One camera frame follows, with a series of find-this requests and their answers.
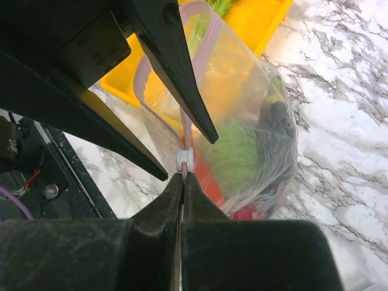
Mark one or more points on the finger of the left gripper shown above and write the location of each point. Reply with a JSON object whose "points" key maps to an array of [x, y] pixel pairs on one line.
{"points": [[160, 32]]}

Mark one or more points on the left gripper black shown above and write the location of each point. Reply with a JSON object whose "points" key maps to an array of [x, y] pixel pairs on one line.
{"points": [[51, 52]]}

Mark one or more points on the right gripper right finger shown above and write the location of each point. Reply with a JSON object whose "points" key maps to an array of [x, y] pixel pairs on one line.
{"points": [[222, 254]]}

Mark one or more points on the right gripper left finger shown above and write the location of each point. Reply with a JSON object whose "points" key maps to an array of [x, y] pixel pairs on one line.
{"points": [[139, 253]]}

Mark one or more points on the red apple toy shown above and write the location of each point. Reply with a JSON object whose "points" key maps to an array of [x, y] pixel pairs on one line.
{"points": [[248, 213]]}

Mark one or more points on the clear zip top bag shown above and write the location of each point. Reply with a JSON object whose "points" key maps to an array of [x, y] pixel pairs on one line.
{"points": [[235, 85]]}

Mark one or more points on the green cabbage toy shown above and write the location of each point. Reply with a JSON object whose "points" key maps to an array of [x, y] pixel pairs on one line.
{"points": [[234, 158]]}

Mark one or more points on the white celery toy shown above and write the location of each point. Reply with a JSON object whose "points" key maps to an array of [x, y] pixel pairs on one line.
{"points": [[198, 24]]}

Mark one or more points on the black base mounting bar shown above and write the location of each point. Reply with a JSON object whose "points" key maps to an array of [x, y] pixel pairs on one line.
{"points": [[42, 176]]}

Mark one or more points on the yellow plastic tray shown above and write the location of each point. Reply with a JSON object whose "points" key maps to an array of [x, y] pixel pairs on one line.
{"points": [[253, 21]]}

